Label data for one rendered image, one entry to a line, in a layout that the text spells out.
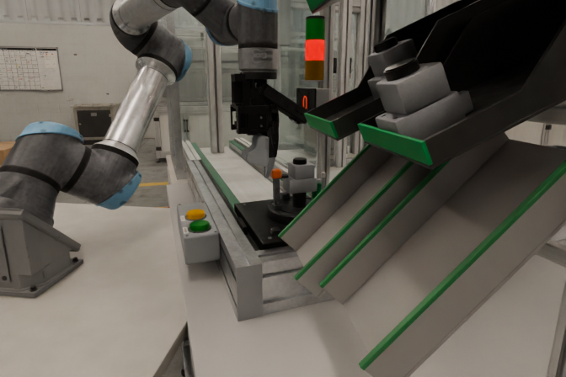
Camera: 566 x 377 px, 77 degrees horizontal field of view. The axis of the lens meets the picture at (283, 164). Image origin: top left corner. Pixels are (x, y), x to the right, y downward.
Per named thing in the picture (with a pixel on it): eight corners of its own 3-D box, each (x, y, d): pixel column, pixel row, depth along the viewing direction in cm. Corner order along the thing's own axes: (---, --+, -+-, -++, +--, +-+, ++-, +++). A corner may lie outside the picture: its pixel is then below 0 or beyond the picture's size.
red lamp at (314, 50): (309, 59, 90) (310, 39, 89) (301, 61, 95) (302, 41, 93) (328, 60, 92) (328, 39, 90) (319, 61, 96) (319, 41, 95)
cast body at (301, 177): (289, 194, 75) (289, 161, 73) (282, 188, 79) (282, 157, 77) (325, 190, 78) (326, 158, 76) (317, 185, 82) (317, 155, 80)
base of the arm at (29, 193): (-59, 206, 67) (-30, 161, 72) (9, 236, 79) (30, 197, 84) (5, 205, 63) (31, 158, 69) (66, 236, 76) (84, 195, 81)
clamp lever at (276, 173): (274, 205, 76) (272, 171, 74) (270, 203, 77) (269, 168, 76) (290, 203, 77) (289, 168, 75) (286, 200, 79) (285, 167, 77)
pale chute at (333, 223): (318, 299, 45) (294, 278, 44) (296, 252, 58) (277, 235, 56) (479, 138, 44) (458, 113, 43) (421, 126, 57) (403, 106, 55)
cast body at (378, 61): (390, 101, 46) (371, 49, 44) (374, 101, 50) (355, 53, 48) (444, 73, 47) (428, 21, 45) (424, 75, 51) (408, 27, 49)
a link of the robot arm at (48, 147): (-9, 175, 76) (21, 125, 84) (56, 199, 84) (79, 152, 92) (7, 158, 69) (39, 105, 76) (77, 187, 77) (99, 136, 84)
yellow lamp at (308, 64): (309, 80, 91) (309, 60, 90) (301, 80, 96) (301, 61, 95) (327, 80, 93) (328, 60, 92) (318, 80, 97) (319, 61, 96)
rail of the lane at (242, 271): (237, 321, 60) (236, 262, 58) (187, 184, 142) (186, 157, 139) (269, 315, 62) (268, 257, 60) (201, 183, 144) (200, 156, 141)
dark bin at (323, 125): (337, 141, 41) (312, 82, 39) (310, 128, 54) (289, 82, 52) (544, 38, 43) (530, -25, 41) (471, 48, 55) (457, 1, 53)
